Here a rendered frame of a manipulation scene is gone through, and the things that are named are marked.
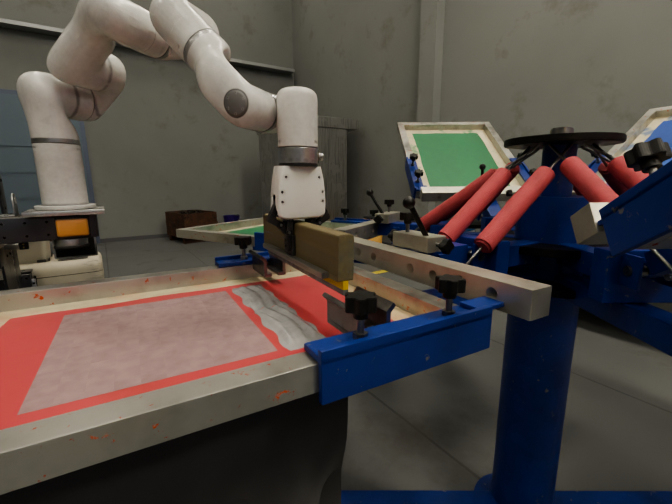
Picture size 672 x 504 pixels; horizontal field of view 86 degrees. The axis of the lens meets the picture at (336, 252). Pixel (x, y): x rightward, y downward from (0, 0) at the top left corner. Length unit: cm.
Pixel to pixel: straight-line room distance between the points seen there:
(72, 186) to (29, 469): 76
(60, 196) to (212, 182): 768
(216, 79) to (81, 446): 55
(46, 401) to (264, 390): 26
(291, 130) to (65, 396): 50
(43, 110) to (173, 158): 750
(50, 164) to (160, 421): 79
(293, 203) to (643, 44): 423
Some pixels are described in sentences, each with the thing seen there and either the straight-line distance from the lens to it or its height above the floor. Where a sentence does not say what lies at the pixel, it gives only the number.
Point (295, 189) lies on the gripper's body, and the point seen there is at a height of 119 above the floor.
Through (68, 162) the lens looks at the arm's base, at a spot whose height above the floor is 125.
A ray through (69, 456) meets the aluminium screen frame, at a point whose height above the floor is 97.
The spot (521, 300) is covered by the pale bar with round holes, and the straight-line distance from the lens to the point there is 63.
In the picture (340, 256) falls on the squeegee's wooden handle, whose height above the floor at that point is 109.
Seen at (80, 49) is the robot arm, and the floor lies 148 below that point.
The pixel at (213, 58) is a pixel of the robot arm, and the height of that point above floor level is 141.
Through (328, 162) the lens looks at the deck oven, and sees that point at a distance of 653.
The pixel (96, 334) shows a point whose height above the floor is 96.
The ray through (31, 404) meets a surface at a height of 96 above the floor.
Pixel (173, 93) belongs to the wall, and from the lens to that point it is 874.
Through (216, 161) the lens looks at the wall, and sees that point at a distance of 874.
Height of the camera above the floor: 121
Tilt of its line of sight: 11 degrees down
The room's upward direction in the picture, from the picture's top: straight up
